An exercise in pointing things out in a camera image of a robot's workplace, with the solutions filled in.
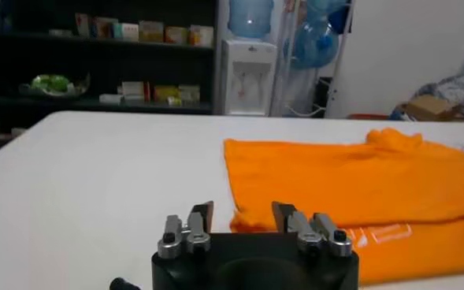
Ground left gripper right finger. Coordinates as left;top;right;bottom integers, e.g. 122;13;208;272
271;201;353;258

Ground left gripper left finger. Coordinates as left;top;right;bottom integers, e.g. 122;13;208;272
157;200;215;260

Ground orange t-shirt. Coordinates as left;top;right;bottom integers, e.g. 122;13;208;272
223;128;464;287

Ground grey clothes pile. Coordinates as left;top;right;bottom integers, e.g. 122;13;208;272
412;74;464;121

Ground large white work table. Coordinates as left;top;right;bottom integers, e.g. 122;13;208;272
0;110;464;290

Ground white water dispenser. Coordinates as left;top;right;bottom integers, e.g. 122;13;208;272
220;38;279;117

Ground blue and white bag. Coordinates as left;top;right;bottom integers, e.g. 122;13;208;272
388;102;412;121

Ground red and white box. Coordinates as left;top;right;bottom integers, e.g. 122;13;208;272
121;81;150;103

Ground white metal jug rack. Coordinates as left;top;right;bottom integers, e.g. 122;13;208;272
269;0;354;119

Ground flat white box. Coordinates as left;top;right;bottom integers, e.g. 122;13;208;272
98;93;124;105

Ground black shelving unit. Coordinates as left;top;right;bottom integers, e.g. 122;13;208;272
0;0;221;162

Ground large flapped cardboard box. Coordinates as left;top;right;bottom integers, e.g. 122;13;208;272
404;94;459;122

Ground beige medicine box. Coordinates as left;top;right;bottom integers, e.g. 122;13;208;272
187;24;203;46

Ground olive yellow medicine box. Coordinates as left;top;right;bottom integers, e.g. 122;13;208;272
139;20;165;43

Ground bowl of green fruit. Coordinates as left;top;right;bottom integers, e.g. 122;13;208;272
18;73;91;99

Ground white teal medicine box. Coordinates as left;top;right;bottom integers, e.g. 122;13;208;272
113;22;140;43

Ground blue water jug with label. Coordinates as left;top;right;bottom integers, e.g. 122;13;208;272
227;0;275;39

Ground white dispenser power cable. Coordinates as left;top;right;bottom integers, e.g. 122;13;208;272
284;102;327;118

